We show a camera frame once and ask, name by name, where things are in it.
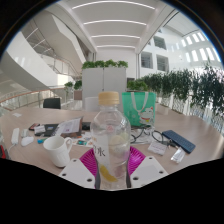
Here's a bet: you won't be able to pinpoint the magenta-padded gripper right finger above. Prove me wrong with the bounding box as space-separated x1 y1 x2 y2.
125 145 169 190

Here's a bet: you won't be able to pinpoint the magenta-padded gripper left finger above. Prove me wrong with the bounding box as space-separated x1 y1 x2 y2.
58 147 101 190

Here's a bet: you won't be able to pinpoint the clear bottle with tan cap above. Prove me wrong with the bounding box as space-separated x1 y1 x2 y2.
90 91 132 191

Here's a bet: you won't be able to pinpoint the white mug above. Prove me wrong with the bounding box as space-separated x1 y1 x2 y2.
42 135 73 168

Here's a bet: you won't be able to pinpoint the colourful sticker sheet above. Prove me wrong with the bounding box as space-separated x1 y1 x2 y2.
71 133 96 148

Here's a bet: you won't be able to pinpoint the clear plastic packet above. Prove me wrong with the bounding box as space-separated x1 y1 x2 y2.
170 147 186 164

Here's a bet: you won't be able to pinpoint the open paper booklet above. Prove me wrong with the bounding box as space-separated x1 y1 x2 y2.
53 116 84 138

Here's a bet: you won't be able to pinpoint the small black pouch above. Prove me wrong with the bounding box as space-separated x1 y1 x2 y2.
81 121 92 131

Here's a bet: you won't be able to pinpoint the black notebook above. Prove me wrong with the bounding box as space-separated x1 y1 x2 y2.
34 123 60 137

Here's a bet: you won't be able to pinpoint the white computer mouse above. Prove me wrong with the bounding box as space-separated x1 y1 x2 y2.
20 136 35 147

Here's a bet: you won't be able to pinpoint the dark red phone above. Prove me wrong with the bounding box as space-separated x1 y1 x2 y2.
28 122 40 131

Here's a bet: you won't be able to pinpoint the green tote bag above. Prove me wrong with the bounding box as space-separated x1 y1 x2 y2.
121 91 157 128

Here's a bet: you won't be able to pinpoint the white chair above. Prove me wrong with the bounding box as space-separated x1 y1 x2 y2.
84 96 101 112

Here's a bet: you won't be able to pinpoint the white power adapter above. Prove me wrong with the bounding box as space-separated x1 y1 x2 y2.
10 127 21 145

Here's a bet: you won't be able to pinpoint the black chair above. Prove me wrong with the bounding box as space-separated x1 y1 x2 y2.
42 97 62 110

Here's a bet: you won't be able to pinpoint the potted green plant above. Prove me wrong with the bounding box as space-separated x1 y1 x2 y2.
73 79 83 101
64 81 74 101

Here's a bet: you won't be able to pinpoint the row of green hedge plants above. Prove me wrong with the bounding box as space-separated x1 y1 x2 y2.
126 64 224 118

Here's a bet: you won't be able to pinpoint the white planter cabinet with plants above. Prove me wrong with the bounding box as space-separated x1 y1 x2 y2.
81 59 129 101

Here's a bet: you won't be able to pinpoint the ceiling light strips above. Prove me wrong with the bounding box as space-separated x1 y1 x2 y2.
71 0 157 49

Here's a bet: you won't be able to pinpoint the black cable bundle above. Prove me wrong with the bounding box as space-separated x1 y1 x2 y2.
130 124 176 148

